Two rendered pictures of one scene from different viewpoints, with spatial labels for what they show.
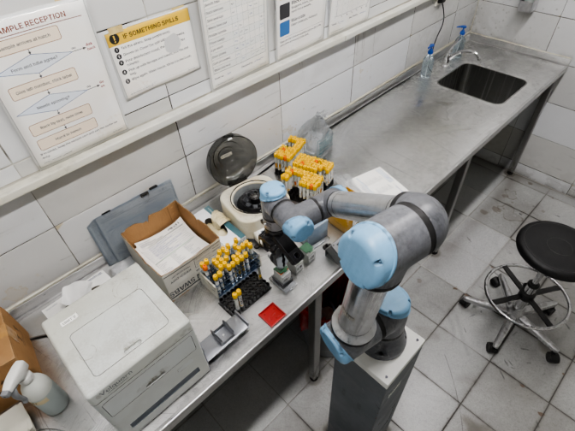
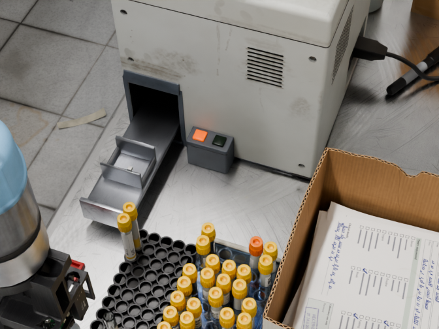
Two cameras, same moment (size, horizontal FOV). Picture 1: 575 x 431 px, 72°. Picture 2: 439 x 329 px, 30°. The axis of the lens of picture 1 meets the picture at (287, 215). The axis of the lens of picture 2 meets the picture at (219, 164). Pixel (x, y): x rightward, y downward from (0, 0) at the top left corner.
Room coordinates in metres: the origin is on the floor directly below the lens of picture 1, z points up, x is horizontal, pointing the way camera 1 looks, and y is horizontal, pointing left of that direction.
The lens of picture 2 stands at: (1.27, 0.04, 1.79)
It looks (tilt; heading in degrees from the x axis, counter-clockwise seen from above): 53 degrees down; 154
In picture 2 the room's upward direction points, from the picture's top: 2 degrees counter-clockwise
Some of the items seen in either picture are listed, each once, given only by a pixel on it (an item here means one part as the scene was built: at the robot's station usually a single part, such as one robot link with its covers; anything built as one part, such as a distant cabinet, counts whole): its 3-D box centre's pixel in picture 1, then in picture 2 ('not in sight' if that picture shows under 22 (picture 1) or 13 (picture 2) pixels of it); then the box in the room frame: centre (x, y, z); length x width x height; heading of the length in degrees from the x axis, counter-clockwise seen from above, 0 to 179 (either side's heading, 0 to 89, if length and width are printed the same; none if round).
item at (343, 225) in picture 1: (346, 210); not in sight; (1.14, -0.24, 0.93); 0.13 x 0.13 x 0.10; 38
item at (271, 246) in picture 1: (275, 235); (29, 288); (0.86, 0.04, 1.11); 0.09 x 0.08 x 0.12; 42
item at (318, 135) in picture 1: (312, 133); not in sight; (1.63, -0.14, 0.97); 0.26 x 0.17 x 0.19; 148
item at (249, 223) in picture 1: (258, 209); not in sight; (1.17, 0.12, 0.94); 0.30 x 0.24 x 0.12; 33
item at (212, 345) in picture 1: (217, 339); (136, 153); (0.61, 0.24, 0.92); 0.21 x 0.07 x 0.05; 132
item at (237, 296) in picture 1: (243, 286); (140, 279); (0.79, 0.16, 0.93); 0.17 x 0.09 x 0.11; 133
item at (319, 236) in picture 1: (314, 232); not in sight; (1.03, -0.10, 0.92); 0.10 x 0.07 x 0.10; 127
